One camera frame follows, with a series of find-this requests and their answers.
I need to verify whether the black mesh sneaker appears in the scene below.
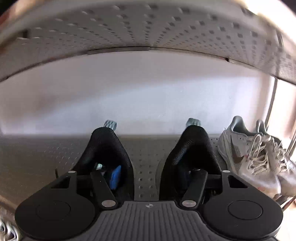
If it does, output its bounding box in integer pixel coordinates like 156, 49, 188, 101
159, 118, 221, 202
72, 120, 134, 202

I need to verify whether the grey white mesh sneaker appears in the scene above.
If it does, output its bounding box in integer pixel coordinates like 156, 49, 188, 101
217, 116, 281, 199

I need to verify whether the metal perforated shoe rack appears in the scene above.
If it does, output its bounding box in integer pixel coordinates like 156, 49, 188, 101
1, 1, 295, 209

